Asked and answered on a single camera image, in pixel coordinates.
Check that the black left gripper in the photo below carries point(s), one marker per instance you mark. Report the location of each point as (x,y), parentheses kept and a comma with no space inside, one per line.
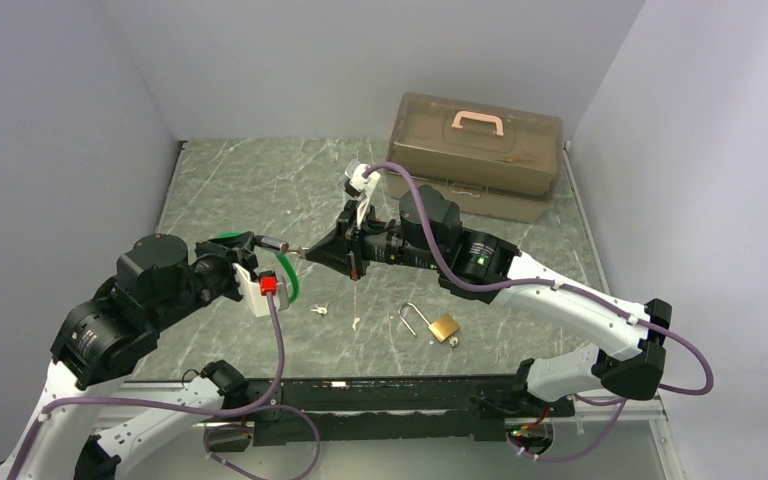
(238,250)

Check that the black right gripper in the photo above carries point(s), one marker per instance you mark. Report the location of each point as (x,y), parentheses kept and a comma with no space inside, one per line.
(344,250)

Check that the silver key bunch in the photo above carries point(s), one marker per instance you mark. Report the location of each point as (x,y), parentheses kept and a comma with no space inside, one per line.
(320,310)

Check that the brass padlock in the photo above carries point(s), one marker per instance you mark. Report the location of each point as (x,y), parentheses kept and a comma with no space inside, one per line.
(442,329)

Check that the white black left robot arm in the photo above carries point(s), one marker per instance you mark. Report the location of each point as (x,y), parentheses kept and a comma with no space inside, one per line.
(157,284)

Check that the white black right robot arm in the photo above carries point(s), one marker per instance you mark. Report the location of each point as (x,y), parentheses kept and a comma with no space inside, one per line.
(622,356)

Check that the beige plastic toolbox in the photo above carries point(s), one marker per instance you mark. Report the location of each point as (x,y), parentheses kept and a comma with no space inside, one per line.
(492,161)

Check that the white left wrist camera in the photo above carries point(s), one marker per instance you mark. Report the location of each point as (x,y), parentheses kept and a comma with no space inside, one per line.
(253,291)

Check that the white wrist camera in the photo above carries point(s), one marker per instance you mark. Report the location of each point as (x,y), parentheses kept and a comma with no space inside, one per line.
(360,187)
(253,291)

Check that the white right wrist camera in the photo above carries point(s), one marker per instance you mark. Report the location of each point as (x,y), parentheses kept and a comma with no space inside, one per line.
(360,187)

